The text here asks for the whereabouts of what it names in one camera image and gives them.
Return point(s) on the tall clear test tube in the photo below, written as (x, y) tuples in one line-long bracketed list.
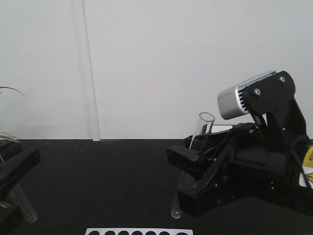
[(204, 126)]

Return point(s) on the black robot arm with label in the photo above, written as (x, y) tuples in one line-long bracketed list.
[(80, 184)]

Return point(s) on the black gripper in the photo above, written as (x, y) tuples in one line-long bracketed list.
[(239, 163)]

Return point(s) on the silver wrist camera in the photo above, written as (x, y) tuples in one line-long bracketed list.
[(230, 101)]

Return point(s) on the white wall cable duct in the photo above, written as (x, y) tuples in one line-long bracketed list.
[(92, 95)]

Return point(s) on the short clear test tube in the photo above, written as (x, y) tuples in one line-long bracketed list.
[(20, 198)]

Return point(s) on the black white power socket box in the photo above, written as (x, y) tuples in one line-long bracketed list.
[(220, 128)]

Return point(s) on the white test tube rack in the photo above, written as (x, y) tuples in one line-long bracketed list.
[(138, 231)]

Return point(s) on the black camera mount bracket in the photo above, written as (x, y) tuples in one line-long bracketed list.
[(274, 96)]

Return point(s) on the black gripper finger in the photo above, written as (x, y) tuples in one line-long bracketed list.
[(12, 170), (10, 217)]

